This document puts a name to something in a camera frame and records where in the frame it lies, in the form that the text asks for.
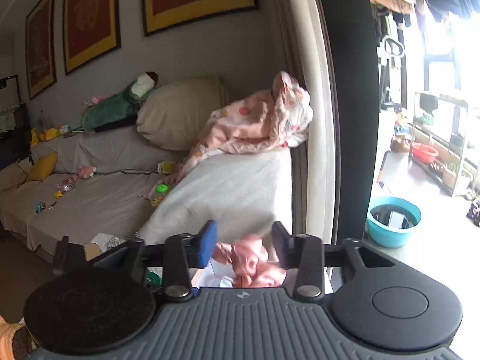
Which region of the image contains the metal balcony shelf rack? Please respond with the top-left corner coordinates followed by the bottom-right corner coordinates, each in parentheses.
top-left (411, 90), bottom-right (476, 197)

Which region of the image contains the middle framed red picture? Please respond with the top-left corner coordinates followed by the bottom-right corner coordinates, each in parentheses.
top-left (63, 0), bottom-right (121, 75)

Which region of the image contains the green lid glass jar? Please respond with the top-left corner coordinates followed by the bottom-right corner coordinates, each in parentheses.
top-left (146, 267), bottom-right (163, 288)

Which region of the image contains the teal water basin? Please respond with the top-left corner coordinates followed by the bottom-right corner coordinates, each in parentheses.
top-left (366, 196), bottom-right (422, 249)

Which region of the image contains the red plastic basin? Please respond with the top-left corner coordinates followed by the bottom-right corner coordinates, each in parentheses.
top-left (411, 142), bottom-right (439, 164)

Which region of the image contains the beige curtain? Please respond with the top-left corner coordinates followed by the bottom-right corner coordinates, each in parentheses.
top-left (267, 0), bottom-right (340, 244)

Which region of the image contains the pink floral blanket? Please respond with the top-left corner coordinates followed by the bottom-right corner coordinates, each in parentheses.
top-left (157, 72), bottom-right (313, 189)

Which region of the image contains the green plush toy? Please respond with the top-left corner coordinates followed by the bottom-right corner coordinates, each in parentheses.
top-left (81, 72), bottom-right (159, 133)

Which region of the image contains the small yellow box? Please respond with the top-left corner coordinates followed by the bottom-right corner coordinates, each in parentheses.
top-left (157, 161), bottom-right (176, 176)

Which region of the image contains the grey covered sofa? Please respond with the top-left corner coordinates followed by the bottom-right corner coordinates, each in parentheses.
top-left (1, 127), bottom-right (292, 259)

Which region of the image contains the small pair of shoes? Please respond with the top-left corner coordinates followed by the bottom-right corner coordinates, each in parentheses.
top-left (466, 199), bottom-right (480, 227)

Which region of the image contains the pink fabric piece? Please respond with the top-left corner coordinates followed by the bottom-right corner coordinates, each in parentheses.
top-left (211, 234), bottom-right (287, 289)

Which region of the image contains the pink small plush toy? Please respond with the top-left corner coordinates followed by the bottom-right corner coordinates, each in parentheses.
top-left (77, 165), bottom-right (97, 180)

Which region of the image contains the left framed red picture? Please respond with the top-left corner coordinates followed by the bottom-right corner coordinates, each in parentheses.
top-left (25, 0), bottom-right (57, 100)

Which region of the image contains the pink cardboard box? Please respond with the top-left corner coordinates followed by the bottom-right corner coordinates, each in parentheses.
top-left (189, 259), bottom-right (334, 294)

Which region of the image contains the green lid snack jar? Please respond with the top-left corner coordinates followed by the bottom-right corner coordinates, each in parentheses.
top-left (150, 183), bottom-right (169, 207)

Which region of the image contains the yellow cushion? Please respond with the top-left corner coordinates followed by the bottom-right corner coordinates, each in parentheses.
top-left (26, 153), bottom-right (58, 182)

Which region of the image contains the beige pillow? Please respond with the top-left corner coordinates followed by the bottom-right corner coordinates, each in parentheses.
top-left (137, 76), bottom-right (231, 151)

